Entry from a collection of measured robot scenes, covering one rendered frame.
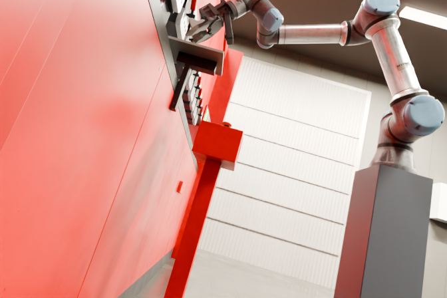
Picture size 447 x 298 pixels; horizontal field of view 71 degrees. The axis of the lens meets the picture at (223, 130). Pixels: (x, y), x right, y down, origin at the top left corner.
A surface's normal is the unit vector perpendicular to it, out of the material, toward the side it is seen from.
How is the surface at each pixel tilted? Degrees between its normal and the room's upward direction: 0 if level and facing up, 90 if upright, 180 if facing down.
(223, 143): 90
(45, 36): 90
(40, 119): 90
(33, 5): 90
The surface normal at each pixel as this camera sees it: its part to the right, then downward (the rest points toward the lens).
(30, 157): 0.96, 0.28
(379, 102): 0.05, -0.26
